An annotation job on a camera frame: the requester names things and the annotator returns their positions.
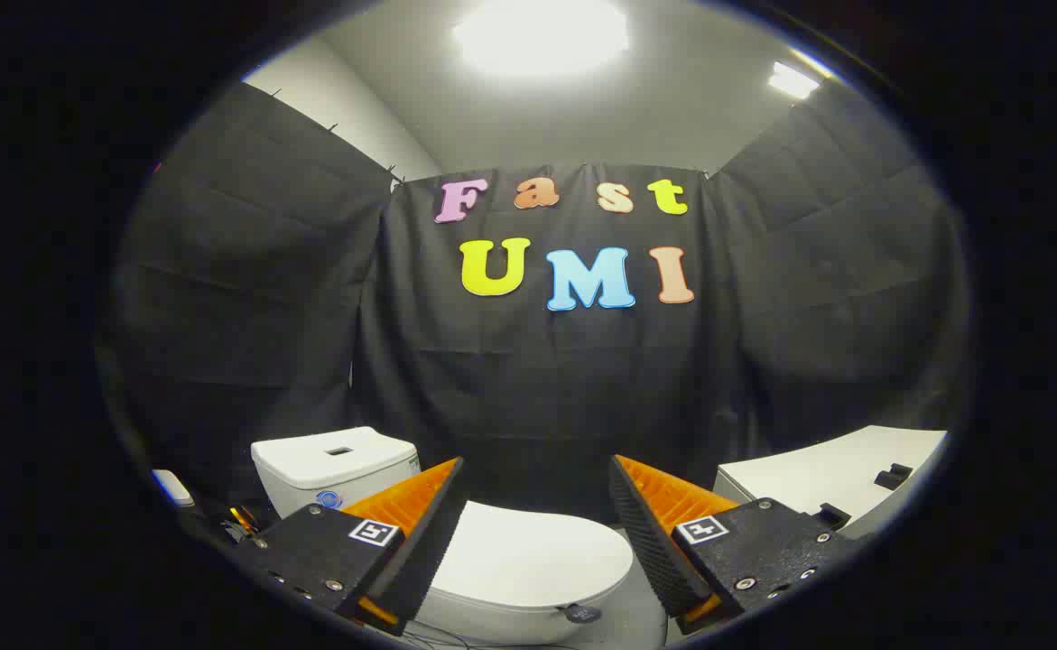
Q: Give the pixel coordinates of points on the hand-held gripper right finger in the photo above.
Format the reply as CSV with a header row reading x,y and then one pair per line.
x,y
650,542

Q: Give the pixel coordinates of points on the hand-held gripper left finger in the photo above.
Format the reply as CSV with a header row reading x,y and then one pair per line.
x,y
420,551

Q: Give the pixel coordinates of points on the black lid pull tab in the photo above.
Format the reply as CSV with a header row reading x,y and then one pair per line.
x,y
580,614

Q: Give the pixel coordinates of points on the white toilet tank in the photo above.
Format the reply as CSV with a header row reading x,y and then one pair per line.
x,y
311,469

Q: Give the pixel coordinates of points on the black backdrop cloth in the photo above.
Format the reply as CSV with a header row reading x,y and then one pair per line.
x,y
537,379

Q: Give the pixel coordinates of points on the small white device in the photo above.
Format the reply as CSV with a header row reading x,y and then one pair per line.
x,y
172,487

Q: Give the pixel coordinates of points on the small ceiling light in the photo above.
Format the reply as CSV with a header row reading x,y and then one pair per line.
x,y
792,81

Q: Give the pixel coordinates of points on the large ceiling light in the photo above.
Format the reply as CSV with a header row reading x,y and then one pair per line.
x,y
542,36

